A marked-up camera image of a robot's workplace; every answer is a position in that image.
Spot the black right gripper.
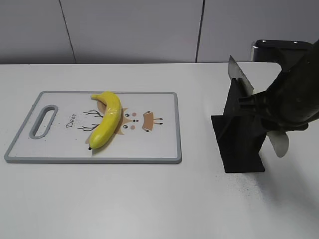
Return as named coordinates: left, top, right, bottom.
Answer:
left=238, top=42, right=319, bottom=135

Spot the yellow plastic banana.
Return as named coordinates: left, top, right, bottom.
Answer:
left=89, top=91, right=122, bottom=150

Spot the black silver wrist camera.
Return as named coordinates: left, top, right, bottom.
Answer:
left=251, top=39, right=312, bottom=70

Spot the white grey-rimmed cutting board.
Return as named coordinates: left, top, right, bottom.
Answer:
left=4, top=91, right=181, bottom=164

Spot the black knife stand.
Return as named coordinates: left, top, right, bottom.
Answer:
left=211, top=78, right=266, bottom=173

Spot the knife with white handle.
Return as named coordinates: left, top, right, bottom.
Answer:
left=228, top=55, right=289, bottom=157

